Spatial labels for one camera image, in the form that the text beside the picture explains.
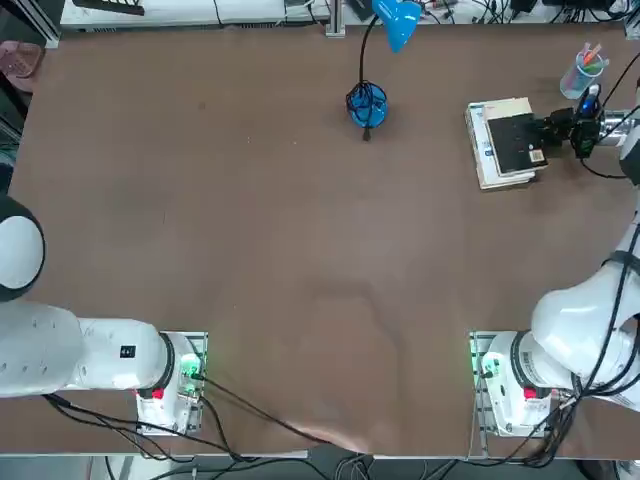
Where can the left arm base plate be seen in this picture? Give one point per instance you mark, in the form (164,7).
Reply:
(197,345)

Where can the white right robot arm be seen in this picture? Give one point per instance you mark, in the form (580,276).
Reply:
(565,325)

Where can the blue desk lamp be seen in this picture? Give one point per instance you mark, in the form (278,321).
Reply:
(397,20)

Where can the orange marker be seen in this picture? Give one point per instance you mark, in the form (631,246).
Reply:
(596,52)

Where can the white book blue print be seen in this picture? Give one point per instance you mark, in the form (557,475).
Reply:
(480,145)

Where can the aluminium frame corner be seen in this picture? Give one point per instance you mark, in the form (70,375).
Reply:
(632,27)

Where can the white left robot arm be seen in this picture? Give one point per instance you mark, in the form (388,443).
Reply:
(100,355)

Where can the black and cream book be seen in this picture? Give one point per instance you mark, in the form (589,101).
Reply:
(515,145)

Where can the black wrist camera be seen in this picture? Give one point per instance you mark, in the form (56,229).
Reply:
(586,125)

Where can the blue mesh pen cup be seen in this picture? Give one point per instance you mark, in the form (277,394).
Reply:
(575,85)

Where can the grey aluminium post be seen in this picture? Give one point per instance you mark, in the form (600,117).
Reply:
(335,20)

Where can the green marker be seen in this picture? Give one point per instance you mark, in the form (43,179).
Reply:
(597,66)

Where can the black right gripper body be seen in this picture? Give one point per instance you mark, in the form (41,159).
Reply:
(562,125)

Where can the pink plastic basket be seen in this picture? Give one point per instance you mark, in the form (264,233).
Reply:
(20,65)

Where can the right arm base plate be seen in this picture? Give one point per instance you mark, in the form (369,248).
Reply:
(477,360)

